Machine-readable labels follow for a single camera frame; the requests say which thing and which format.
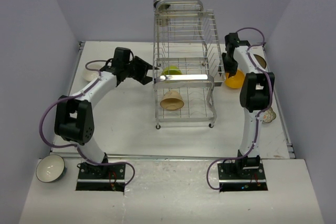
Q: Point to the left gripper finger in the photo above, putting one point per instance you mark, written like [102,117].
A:
[147,79]
[148,66]

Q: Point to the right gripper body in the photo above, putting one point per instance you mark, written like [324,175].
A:
[229,62]

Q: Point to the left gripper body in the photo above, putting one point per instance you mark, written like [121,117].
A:
[132,69]

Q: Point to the yellow orange bowl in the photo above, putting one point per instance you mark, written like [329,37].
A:
[236,81]

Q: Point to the lime green bowl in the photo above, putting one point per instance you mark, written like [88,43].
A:
[171,70]

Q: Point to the dark blue bowl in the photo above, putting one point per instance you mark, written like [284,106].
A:
[261,61]

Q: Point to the beige patterned bowl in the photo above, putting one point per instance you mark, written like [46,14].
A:
[90,75]

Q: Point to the beige scalloped bowl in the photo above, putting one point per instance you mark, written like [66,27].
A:
[269,116]

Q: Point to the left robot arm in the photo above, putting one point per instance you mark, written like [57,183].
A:
[74,120]

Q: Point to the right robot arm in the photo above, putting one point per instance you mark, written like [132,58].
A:
[255,97]

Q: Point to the stainless steel dish rack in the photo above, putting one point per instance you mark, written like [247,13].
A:
[190,42]

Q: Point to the steel perforated cutlery holder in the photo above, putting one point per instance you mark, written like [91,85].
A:
[161,18]

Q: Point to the white bowl dark outside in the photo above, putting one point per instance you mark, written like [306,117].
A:
[51,169]

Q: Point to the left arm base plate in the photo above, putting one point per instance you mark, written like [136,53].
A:
[100,178]

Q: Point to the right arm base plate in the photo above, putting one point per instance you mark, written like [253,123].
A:
[233,176]

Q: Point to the aluminium table rail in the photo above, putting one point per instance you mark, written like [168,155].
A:
[160,151]

